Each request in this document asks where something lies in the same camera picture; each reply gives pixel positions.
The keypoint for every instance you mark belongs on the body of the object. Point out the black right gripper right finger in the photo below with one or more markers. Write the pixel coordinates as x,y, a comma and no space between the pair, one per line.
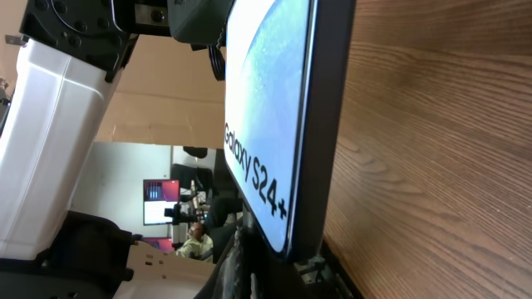
325,277

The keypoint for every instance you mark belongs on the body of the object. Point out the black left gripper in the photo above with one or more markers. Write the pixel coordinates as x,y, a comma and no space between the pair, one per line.
195,22

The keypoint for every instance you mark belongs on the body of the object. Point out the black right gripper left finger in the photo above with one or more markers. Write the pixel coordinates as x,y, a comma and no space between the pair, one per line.
233,276

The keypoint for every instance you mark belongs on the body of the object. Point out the Samsung Galaxy smartphone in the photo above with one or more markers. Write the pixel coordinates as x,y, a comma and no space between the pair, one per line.
285,76

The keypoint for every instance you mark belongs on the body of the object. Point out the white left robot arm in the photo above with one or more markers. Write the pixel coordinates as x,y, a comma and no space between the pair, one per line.
68,67

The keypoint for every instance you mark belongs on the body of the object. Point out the seated person in background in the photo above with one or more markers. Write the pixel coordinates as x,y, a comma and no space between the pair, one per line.
198,246

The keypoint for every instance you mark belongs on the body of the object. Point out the background computer monitor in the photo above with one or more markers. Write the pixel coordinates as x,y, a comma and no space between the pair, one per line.
159,195

